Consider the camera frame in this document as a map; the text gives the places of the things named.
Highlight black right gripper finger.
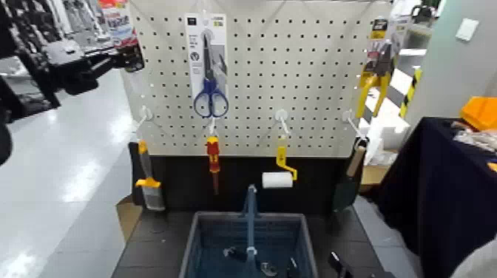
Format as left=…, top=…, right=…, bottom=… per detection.
left=328, top=251, right=354, bottom=278

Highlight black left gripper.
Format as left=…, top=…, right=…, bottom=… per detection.
left=42, top=38, right=146, bottom=96

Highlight small dark crate item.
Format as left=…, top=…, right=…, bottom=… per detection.
left=223, top=246, right=249, bottom=262

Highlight grey blue plastic crate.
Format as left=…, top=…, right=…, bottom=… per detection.
left=178, top=210, right=320, bottom=278

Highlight white scissors packaging card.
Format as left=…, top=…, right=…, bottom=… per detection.
left=184, top=13, right=229, bottom=118

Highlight brown cardboard box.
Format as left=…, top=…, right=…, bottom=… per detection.
left=360, top=164, right=391, bottom=186

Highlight orange grey paint brush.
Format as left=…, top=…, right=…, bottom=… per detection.
left=134, top=139, right=166, bottom=212

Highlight black cloth covered table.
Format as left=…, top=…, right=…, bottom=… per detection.
left=374, top=116, right=497, bottom=278

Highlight red yellow screwdriver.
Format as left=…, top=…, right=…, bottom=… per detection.
left=206, top=135, right=221, bottom=196

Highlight white foam block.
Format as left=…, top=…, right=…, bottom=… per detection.
left=356, top=87, right=411, bottom=164

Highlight brown cardboard sheet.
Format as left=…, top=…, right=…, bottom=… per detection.
left=116, top=195, right=143, bottom=242

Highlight beige pegboard panel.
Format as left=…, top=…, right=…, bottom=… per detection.
left=120, top=0, right=393, bottom=158

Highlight clear plastic bag pile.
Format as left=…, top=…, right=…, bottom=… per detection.
left=452, top=122, right=497, bottom=153

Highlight orange plastic box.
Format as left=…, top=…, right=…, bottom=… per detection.
left=459, top=96, right=497, bottom=132

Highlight pliers packaging card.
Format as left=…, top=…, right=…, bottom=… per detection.
left=366, top=17, right=401, bottom=75

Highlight white background shelf unit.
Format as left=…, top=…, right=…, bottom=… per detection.
left=392, top=0, right=444, bottom=75

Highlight wooden handled dark trowel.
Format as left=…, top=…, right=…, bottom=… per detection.
left=331, top=138, right=370, bottom=214

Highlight blue handled scissors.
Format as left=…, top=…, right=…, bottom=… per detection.
left=193, top=33, right=230, bottom=118

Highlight blue crate carry handle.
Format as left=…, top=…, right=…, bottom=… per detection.
left=240, top=184, right=259, bottom=278

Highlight yellow handled paint roller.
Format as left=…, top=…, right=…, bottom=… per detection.
left=262, top=145, right=299, bottom=190

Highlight yellow black striped post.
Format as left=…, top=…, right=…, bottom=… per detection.
left=399, top=67, right=423, bottom=119

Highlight yellow handled pliers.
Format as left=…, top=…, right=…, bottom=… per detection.
left=355, top=40, right=393, bottom=119

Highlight white wall switch plate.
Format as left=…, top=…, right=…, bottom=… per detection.
left=455, top=18, right=480, bottom=42

